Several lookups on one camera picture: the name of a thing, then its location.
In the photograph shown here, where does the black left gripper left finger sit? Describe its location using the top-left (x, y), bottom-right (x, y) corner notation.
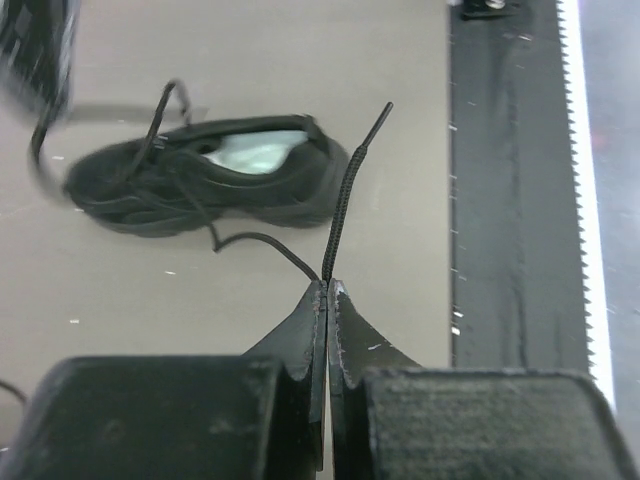
top-left (1, 281), bottom-right (327, 479)

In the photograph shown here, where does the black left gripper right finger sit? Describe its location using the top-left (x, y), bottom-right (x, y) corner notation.
top-left (327, 280), bottom-right (639, 479)

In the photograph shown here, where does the black shoe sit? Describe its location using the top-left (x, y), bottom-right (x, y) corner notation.
top-left (64, 115), bottom-right (349, 237)

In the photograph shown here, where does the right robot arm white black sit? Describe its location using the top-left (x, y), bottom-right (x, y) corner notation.
top-left (1, 0), bottom-right (80, 119)

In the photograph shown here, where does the black base plate strip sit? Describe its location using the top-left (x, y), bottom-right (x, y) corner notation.
top-left (450, 1), bottom-right (588, 372)

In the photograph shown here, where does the white slotted cable duct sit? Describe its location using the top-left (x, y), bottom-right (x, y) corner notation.
top-left (556, 0), bottom-right (616, 408)

